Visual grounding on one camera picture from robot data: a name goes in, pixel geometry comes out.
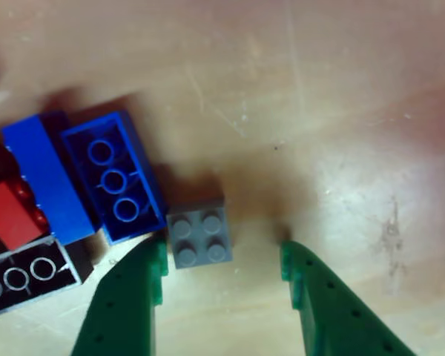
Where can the light grey square lego brick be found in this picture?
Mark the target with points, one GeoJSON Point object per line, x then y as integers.
{"type": "Point", "coordinates": [200, 233]}

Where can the small red lego brick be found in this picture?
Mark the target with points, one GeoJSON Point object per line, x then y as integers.
{"type": "Point", "coordinates": [7, 215]}

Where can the dark grey long lego brick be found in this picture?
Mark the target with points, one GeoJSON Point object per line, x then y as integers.
{"type": "Point", "coordinates": [29, 278]}

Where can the blue two-by-four lego brick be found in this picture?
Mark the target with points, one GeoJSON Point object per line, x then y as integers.
{"type": "Point", "coordinates": [115, 178]}
{"type": "Point", "coordinates": [48, 178]}

